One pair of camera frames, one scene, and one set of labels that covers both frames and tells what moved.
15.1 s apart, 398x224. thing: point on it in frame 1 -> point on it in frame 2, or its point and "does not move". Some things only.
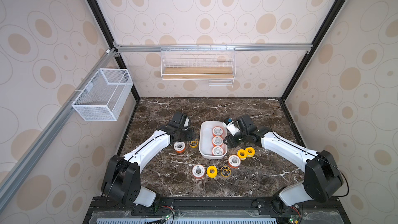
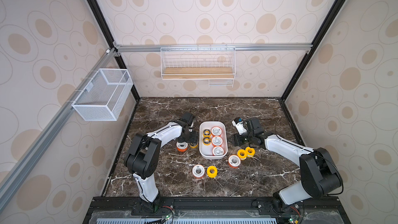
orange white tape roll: x=217 y=140 does not move
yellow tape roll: x=250 y=151 does not move
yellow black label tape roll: x=225 y=171 -> x=207 y=140
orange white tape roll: x=217 y=131 does not move
